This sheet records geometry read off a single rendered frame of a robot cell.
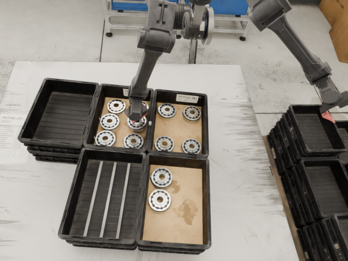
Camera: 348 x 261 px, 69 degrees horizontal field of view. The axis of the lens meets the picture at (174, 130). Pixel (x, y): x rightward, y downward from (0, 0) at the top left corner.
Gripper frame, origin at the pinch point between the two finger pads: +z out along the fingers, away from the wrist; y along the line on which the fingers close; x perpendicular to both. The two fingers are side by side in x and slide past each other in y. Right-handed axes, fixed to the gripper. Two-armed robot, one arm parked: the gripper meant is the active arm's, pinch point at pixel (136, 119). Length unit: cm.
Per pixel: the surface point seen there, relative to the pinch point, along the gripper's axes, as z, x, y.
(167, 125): 6.4, -10.2, 13.1
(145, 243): -6, -50, -34
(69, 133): 5.5, 17.8, -30.4
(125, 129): 6.0, 2.4, -6.5
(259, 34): 99, 57, 239
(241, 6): 55, 76, 202
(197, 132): 6.4, -24.1, 23.0
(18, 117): 19, 54, -46
